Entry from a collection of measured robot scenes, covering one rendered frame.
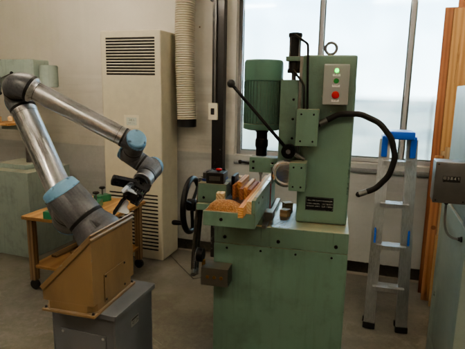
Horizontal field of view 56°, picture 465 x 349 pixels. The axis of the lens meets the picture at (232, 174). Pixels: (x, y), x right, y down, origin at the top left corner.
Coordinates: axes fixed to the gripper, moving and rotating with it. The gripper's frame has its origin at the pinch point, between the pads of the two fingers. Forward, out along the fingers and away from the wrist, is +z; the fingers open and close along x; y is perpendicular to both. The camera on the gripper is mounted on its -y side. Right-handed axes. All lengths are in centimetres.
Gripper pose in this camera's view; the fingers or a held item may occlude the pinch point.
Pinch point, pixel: (115, 203)
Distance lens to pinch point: 192.4
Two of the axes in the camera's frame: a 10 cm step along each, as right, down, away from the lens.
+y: 8.7, 5.0, 0.2
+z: -2.7, 5.0, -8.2
